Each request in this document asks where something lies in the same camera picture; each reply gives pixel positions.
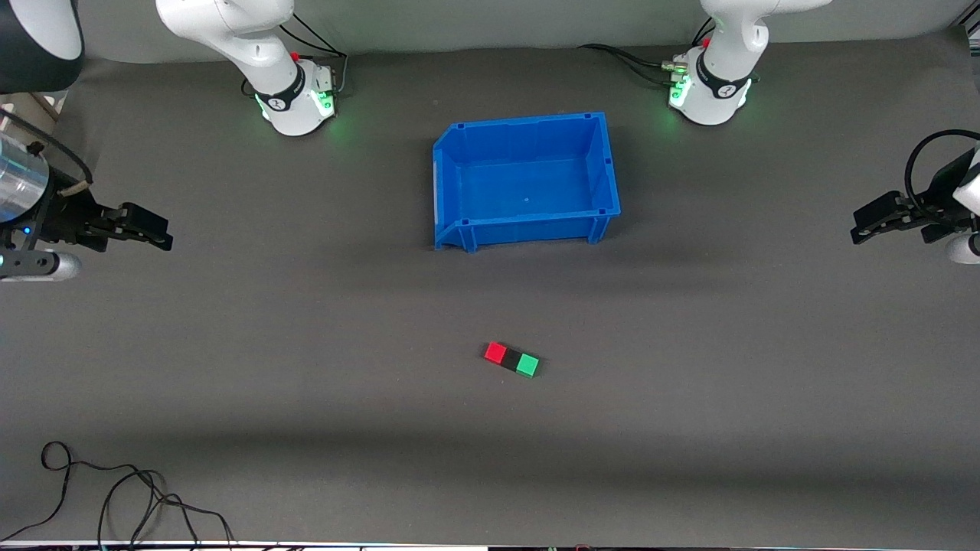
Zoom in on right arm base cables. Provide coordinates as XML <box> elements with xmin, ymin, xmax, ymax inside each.
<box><xmin>277</xmin><ymin>11</ymin><xmax>350</xmax><ymax>97</ymax></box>

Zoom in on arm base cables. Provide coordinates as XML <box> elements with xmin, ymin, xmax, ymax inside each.
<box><xmin>578</xmin><ymin>15</ymin><xmax>717</xmax><ymax>86</ymax></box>
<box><xmin>277</xmin><ymin>11</ymin><xmax>350</xmax><ymax>97</ymax></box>

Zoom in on dark grey table mat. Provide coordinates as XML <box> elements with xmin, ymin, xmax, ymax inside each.
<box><xmin>0</xmin><ymin>31</ymin><xmax>980</xmax><ymax>546</ymax></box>

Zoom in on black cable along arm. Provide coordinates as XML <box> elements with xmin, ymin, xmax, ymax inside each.
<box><xmin>0</xmin><ymin>107</ymin><xmax>95</xmax><ymax>201</ymax></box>
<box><xmin>904</xmin><ymin>129</ymin><xmax>980</xmax><ymax>206</ymax></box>

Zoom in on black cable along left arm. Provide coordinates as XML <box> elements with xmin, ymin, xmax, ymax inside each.
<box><xmin>904</xmin><ymin>129</ymin><xmax>980</xmax><ymax>206</ymax></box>

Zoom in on loose thin black cable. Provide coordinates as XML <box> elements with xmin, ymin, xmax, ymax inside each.
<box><xmin>0</xmin><ymin>441</ymin><xmax>234</xmax><ymax>549</ymax></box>

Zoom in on black cable along right arm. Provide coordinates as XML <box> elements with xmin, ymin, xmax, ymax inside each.
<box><xmin>0</xmin><ymin>107</ymin><xmax>95</xmax><ymax>201</ymax></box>

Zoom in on blue plastic storage bin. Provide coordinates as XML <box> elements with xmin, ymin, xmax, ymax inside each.
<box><xmin>433</xmin><ymin>112</ymin><xmax>622</xmax><ymax>253</ymax></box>

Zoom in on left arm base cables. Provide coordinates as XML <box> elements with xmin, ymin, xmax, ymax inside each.
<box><xmin>578</xmin><ymin>15</ymin><xmax>717</xmax><ymax>86</ymax></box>

